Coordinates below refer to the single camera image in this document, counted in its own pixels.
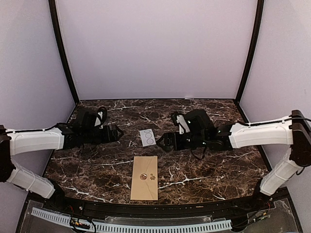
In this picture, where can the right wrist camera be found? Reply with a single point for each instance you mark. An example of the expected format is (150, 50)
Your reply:
(178, 120)

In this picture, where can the brown wax seal sticker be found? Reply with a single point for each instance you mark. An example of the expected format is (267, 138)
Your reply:
(143, 176)

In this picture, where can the black frame post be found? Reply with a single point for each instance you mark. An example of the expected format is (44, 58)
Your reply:
(61, 50)
(251, 51)

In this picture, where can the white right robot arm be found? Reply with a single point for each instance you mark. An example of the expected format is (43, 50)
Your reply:
(196, 130)

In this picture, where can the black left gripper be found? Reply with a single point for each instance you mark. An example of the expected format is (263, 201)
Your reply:
(107, 139)

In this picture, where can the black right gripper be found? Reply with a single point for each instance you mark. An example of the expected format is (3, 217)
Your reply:
(168, 136)

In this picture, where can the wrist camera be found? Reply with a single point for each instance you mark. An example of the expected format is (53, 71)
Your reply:
(178, 120)
(101, 117)

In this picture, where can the white slotted cable duct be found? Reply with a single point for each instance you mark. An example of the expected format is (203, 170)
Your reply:
(114, 224)

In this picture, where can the black frame post right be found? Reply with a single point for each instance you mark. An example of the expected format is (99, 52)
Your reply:
(251, 51)

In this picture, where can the white sticker sheet wax seal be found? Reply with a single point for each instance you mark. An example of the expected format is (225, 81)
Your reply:
(147, 137)

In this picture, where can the black front rail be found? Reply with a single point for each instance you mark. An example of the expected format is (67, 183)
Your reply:
(101, 210)

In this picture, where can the brown kraft envelope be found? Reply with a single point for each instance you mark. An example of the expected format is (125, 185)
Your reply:
(144, 184)

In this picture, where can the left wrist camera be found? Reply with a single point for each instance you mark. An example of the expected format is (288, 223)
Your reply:
(101, 117)

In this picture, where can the black frame post left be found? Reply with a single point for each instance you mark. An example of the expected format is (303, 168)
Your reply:
(61, 50)

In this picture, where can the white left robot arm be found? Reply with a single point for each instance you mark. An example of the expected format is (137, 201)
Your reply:
(87, 128)

